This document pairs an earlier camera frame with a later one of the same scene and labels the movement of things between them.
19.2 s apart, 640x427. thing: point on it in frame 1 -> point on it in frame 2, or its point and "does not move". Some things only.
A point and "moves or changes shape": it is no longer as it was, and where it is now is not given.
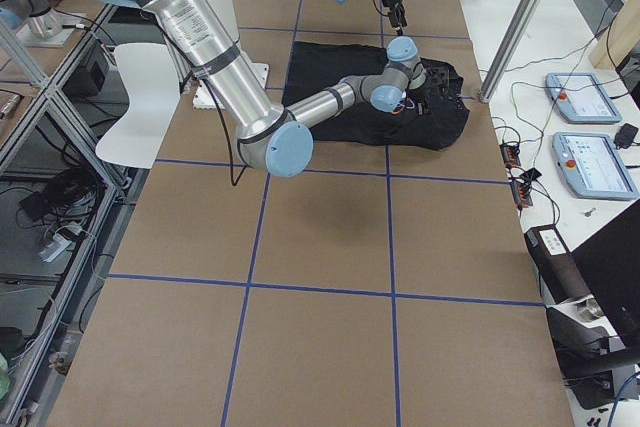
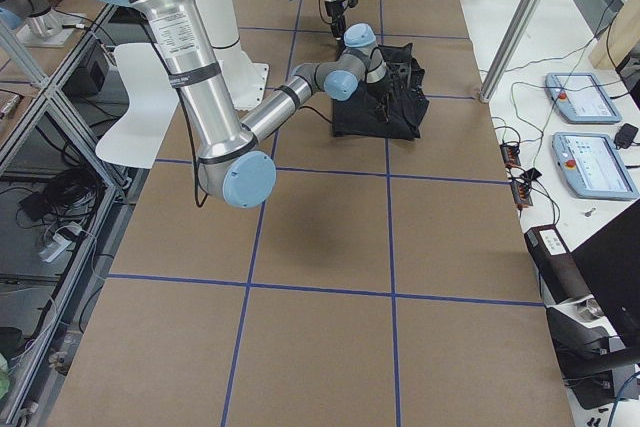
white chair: (151, 82) does not move
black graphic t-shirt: (430, 117) moves or changes shape
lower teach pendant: (593, 167) does not move
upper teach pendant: (581, 98) does not move
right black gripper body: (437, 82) -> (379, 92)
